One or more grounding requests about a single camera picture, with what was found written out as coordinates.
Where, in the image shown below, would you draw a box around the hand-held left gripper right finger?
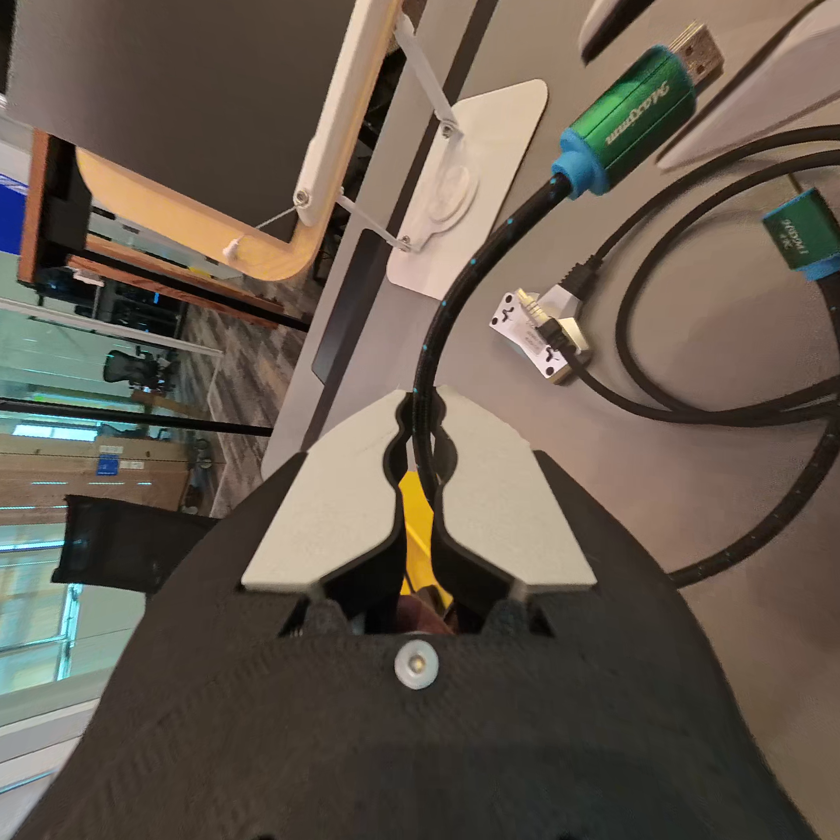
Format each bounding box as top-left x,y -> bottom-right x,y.
430,385 -> 599,632

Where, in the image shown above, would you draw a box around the blue plastic crate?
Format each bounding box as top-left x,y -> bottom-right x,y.
0,174 -> 30,253

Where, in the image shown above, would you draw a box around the brown wooden desk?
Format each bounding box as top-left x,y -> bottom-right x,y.
18,128 -> 312,332

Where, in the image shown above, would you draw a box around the wooden board with dark panel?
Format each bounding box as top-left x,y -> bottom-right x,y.
7,0 -> 408,283

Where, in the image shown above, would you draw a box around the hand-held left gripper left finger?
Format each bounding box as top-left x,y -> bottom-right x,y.
240,388 -> 413,632

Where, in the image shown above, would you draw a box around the black mesh chair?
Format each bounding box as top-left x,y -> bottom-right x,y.
101,348 -> 178,392

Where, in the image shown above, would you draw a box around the yellow plastic piece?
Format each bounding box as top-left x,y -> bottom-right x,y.
399,469 -> 455,611

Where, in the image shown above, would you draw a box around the braided hdmi cable teal plugs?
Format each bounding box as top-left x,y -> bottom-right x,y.
412,21 -> 840,588

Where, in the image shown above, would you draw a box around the dark grey hdmi switch box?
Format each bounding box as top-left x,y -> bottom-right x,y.
487,283 -> 593,387

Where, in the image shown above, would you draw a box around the black switch cable with plug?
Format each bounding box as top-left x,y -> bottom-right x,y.
515,125 -> 840,431

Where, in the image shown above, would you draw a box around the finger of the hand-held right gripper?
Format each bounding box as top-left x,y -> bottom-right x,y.
655,0 -> 840,175
577,0 -> 658,65

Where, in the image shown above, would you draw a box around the tall cardboard boxes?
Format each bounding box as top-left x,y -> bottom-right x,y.
0,433 -> 198,514

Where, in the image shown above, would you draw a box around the black high-back office chair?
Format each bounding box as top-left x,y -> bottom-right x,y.
51,493 -> 219,595

